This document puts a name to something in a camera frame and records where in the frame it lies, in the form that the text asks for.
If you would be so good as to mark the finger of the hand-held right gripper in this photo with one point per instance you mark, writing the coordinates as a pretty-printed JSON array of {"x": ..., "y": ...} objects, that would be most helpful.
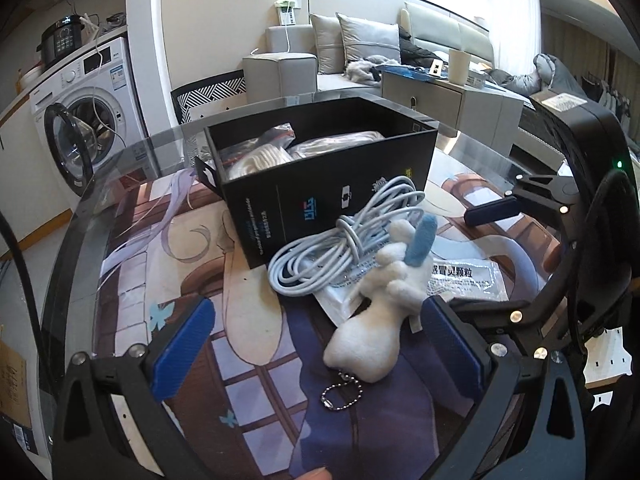
[
  {"x": 522, "y": 315},
  {"x": 490, "y": 212}
]

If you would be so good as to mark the dark jacket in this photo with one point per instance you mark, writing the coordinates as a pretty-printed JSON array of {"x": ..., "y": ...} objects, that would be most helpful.
[{"x": 417, "y": 50}]

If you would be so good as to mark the printed table mat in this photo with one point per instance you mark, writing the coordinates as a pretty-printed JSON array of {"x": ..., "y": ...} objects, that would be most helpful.
[{"x": 250, "y": 360}]

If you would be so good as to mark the flat blue package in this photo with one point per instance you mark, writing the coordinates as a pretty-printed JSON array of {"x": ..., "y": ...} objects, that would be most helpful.
[{"x": 412, "y": 75}]

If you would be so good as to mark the black pressure cooker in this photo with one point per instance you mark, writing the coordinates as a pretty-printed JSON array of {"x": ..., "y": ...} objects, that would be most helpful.
[{"x": 62, "y": 42}]

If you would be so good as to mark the white cup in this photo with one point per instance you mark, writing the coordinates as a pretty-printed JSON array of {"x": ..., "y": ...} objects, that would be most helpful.
[{"x": 457, "y": 66}]

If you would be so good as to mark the beige pillow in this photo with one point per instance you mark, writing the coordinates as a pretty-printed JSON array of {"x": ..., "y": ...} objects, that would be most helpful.
[{"x": 327, "y": 45}]

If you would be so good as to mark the patterned back chair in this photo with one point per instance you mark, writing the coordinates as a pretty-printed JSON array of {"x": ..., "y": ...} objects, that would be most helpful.
[{"x": 210, "y": 95}]

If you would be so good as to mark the black cardboard box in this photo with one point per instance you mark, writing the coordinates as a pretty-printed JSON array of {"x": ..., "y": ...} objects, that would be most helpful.
[{"x": 325, "y": 195}]

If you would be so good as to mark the grey stuffed cushion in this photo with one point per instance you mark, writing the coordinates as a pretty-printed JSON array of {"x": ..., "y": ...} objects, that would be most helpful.
[{"x": 547, "y": 72}]

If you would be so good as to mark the person's left hand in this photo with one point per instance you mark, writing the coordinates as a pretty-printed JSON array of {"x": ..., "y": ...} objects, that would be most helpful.
[{"x": 316, "y": 474}]

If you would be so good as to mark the white washing machine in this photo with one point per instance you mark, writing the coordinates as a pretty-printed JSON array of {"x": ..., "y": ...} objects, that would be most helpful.
[{"x": 100, "y": 90}]

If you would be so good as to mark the beige side cabinet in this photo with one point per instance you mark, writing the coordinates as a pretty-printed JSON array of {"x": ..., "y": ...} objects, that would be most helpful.
[{"x": 450, "y": 105}]

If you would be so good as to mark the flat brown cardboard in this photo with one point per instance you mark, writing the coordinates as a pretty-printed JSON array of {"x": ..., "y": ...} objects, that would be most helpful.
[{"x": 12, "y": 385}]

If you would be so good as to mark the white bowl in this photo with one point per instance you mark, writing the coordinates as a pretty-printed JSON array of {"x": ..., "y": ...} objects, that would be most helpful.
[{"x": 29, "y": 79}]

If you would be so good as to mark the grey clothing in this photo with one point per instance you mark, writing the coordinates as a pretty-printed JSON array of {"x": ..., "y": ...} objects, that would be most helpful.
[{"x": 362, "y": 71}]

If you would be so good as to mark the hanging clothes rack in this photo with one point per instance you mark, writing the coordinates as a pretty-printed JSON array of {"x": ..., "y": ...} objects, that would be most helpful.
[{"x": 607, "y": 95}]

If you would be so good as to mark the clear medicine packet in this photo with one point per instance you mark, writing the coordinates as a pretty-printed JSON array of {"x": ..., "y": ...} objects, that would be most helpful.
[{"x": 470, "y": 275}]

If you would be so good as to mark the small white frame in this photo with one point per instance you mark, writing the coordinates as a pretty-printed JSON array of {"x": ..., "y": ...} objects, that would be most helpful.
[{"x": 436, "y": 68}]

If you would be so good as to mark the white floor power strip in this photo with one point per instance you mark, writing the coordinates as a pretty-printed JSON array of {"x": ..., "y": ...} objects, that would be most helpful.
[{"x": 607, "y": 355}]

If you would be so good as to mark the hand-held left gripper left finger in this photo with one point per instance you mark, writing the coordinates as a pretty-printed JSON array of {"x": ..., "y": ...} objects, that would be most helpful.
[{"x": 180, "y": 347}]

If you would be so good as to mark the grey pillow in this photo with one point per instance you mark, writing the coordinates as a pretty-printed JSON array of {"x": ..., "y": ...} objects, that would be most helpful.
[{"x": 370, "y": 35}]

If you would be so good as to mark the grey sofa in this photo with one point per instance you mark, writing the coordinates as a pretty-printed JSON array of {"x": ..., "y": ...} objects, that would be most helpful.
[{"x": 285, "y": 70}]

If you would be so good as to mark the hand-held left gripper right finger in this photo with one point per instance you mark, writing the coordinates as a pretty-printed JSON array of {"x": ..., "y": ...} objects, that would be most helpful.
[{"x": 455, "y": 347}]

